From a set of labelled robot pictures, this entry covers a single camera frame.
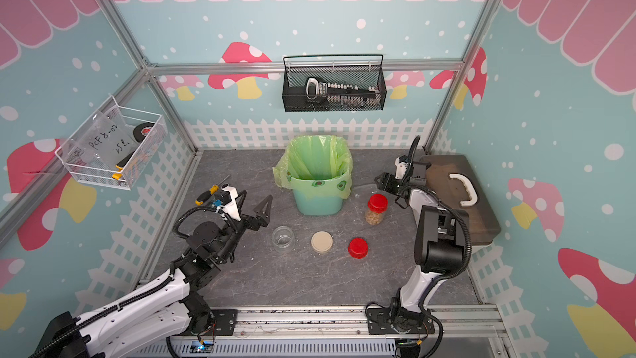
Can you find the yellow utility knife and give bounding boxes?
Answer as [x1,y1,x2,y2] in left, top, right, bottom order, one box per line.
[112,152,135,182]

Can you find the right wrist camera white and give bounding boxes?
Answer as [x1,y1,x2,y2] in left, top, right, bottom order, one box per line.
[395,155,411,180]

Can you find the peanut jar beige lid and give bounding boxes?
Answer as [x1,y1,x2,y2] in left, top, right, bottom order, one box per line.
[272,225,296,252]

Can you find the clear wall bin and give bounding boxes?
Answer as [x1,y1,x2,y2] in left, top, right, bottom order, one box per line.
[55,96,168,191]

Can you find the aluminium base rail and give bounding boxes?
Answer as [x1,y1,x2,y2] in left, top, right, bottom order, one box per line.
[91,302,513,358]

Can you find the peanut jar red lid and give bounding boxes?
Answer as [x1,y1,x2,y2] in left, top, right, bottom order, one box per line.
[365,193,389,225]

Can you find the green trash bin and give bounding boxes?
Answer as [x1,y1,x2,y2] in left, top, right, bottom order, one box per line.
[290,176,351,216]

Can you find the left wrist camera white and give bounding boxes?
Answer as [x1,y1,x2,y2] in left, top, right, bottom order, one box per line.
[212,186,241,221]

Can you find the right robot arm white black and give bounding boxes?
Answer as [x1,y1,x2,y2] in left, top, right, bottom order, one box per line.
[364,137,472,335]

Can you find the black tape roll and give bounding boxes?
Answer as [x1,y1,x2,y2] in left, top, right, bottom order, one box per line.
[133,122,155,143]

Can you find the green plastic bin liner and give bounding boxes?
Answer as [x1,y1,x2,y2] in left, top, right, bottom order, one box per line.
[273,135,354,200]

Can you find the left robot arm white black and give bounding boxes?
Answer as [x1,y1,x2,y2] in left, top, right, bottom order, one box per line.
[33,187,273,357]

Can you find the socket wrench set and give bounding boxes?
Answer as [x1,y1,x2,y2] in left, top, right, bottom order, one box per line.
[305,77,383,109]

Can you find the black wire mesh basket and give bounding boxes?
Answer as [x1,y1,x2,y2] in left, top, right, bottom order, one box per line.
[282,54,387,113]

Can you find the brown lidded tool box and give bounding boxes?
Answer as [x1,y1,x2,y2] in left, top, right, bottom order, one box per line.
[421,154,501,252]

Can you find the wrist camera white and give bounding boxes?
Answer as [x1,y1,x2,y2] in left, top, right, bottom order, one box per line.
[212,186,241,221]
[395,155,411,180]

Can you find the yellow black screwdriver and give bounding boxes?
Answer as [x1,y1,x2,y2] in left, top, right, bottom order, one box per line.
[195,175,231,206]

